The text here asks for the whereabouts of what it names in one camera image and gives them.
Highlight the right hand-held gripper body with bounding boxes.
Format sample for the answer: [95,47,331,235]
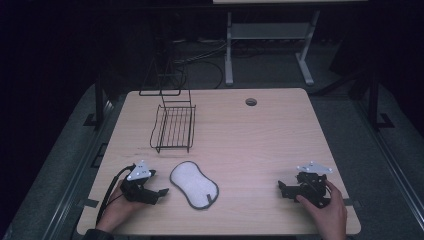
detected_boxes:
[282,161,334,209]

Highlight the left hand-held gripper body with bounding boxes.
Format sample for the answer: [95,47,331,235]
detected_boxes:
[119,159,161,206]

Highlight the white sponge with grey edge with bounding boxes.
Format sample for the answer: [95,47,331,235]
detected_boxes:
[169,160,220,211]

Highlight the black wire rack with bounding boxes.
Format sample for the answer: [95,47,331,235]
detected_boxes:
[138,53,197,154]

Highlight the person's left hand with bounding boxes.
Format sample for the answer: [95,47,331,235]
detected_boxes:
[95,180,148,233]

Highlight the person's right hand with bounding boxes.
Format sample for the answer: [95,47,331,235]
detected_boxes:
[295,179,348,240]

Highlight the person's left sleeve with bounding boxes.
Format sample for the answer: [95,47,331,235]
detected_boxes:
[81,227,115,240]

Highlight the white metal stand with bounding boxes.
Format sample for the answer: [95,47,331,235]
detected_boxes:
[224,9,322,87]

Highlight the black cable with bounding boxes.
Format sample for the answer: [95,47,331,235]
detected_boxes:
[95,164,136,226]

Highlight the black floor cables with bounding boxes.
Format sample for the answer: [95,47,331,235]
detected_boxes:
[173,39,234,90]

